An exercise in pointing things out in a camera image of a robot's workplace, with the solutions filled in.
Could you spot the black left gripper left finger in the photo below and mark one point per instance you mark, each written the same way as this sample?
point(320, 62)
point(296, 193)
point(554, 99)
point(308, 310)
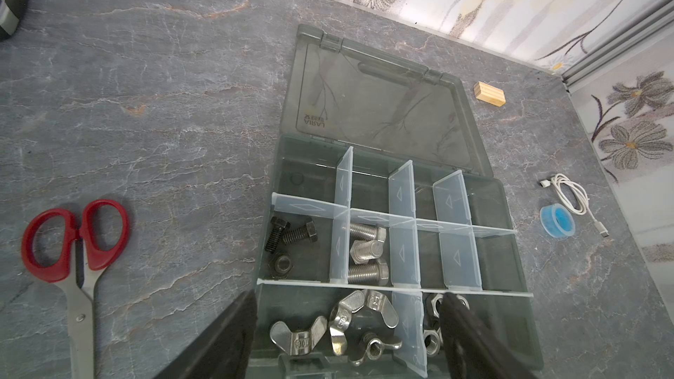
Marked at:
point(224, 348)

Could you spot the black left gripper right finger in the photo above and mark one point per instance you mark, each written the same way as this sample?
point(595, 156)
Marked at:
point(472, 351)

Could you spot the steel hex nut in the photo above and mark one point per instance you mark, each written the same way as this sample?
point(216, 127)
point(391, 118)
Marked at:
point(433, 342)
point(433, 304)

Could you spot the steel wing nut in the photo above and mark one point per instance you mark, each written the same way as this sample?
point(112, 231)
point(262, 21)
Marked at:
point(378, 302)
point(372, 347)
point(341, 318)
point(299, 342)

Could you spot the black hex nut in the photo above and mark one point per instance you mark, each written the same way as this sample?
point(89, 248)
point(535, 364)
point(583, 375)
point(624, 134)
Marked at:
point(280, 266)

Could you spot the black hex bolt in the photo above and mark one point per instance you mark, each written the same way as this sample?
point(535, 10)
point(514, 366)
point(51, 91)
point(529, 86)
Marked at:
point(278, 228)
point(307, 232)

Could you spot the blue tape roll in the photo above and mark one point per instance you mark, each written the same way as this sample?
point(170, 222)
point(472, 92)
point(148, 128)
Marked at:
point(557, 221)

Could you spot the grey plastic organizer box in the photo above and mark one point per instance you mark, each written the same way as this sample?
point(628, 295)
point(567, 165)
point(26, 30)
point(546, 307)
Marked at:
point(367, 137)

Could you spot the small wooden block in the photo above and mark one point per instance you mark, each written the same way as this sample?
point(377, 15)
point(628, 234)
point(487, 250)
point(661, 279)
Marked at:
point(489, 94)

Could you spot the red handled scissors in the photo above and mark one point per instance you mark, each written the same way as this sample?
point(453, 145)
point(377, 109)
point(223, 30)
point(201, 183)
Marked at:
point(76, 273)

